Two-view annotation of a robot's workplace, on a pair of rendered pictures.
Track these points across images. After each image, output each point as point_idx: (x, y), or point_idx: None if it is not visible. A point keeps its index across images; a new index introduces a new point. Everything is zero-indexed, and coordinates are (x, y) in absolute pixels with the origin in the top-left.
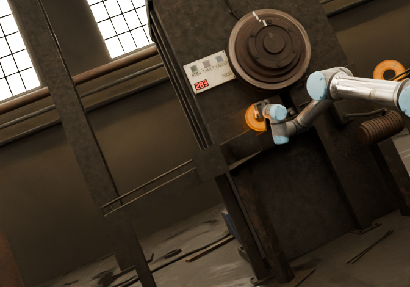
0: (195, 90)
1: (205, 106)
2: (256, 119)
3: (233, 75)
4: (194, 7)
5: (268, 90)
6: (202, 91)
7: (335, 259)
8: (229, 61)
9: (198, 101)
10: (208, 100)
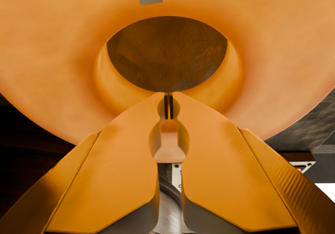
0: (307, 166)
1: (322, 122)
2: (180, 17)
3: (178, 168)
4: (184, 221)
5: (55, 163)
6: (288, 153)
7: None
8: (182, 218)
9: (322, 139)
10: (294, 133)
